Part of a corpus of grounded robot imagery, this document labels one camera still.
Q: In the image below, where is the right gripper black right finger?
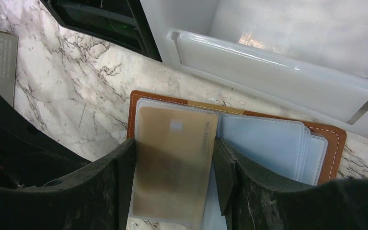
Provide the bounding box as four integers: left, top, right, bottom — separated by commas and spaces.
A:
213, 138, 368, 230

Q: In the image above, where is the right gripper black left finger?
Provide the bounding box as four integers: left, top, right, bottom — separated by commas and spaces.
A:
0, 138, 136, 230

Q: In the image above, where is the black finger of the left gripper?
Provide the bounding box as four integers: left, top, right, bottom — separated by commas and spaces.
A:
0, 95, 90, 187

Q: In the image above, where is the brown leather card holder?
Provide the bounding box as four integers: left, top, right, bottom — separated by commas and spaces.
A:
127, 90, 346, 230

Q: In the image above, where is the black and white card tray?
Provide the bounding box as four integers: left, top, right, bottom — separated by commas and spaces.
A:
43, 0, 368, 138

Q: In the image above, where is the small white grey box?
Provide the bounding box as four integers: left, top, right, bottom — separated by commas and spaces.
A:
0, 30, 19, 106

